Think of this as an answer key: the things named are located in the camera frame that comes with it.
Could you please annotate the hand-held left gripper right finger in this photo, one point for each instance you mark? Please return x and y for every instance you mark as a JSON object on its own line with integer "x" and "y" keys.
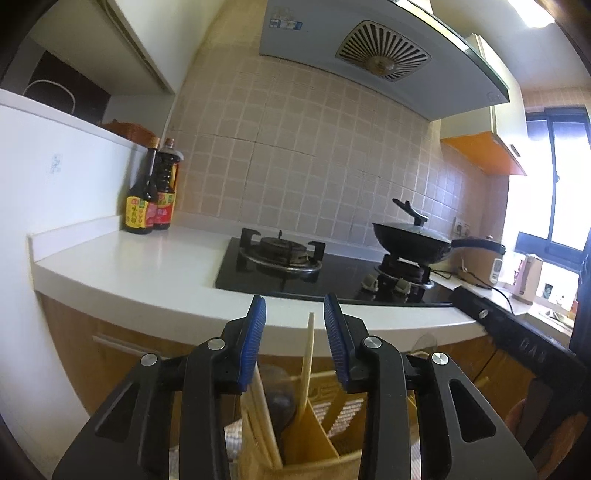
{"x": 337, "y": 346}

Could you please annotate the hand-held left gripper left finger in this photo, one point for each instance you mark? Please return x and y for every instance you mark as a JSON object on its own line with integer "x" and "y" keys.
{"x": 251, "y": 346}

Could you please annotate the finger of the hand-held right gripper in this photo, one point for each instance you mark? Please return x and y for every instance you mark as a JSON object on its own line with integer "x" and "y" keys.
{"x": 475, "y": 307}

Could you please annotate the wooden chopstick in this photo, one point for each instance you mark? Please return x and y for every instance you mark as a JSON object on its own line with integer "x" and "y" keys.
{"x": 268, "y": 424}
{"x": 308, "y": 350}

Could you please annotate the wooden utensil holder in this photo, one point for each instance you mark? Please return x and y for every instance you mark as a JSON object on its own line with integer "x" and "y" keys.
{"x": 309, "y": 447}

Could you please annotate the person's right hand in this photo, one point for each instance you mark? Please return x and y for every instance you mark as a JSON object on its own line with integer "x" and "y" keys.
{"x": 515, "y": 417}

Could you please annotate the beige rice cooker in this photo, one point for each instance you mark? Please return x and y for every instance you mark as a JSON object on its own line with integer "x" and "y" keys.
{"x": 482, "y": 267}

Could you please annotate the white electric kettle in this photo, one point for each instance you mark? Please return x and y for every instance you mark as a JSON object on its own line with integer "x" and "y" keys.
{"x": 526, "y": 281}

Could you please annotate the black gas stove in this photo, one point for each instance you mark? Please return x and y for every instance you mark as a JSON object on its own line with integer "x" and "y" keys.
{"x": 341, "y": 277}

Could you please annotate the black wok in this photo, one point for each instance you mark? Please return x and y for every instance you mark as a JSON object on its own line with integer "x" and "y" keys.
{"x": 411, "y": 244}

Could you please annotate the large dark sauce bottle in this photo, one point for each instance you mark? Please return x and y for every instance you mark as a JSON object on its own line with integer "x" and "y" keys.
{"x": 165, "y": 203}

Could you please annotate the dark framed window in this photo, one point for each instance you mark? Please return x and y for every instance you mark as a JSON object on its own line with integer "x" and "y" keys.
{"x": 540, "y": 147}

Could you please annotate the wooden base cabinet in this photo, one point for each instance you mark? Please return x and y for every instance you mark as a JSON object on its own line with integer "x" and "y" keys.
{"x": 78, "y": 341}

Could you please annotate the slim dark sauce bottle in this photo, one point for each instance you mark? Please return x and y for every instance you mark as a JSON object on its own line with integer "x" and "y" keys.
{"x": 141, "y": 207}

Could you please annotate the brown woven basket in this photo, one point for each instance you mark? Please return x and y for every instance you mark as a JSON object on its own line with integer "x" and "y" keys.
{"x": 131, "y": 130}

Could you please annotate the white range hood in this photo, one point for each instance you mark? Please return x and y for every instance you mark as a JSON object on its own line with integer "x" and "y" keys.
{"x": 323, "y": 32}

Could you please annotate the wall socket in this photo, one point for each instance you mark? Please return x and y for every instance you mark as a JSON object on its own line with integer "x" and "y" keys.
{"x": 462, "y": 226}

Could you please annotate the orange wall cabinet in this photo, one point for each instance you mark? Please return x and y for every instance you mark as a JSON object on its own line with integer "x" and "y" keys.
{"x": 485, "y": 147}

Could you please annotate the white wall cabinet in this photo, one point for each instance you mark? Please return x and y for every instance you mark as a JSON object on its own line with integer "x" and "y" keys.
{"x": 152, "y": 41}

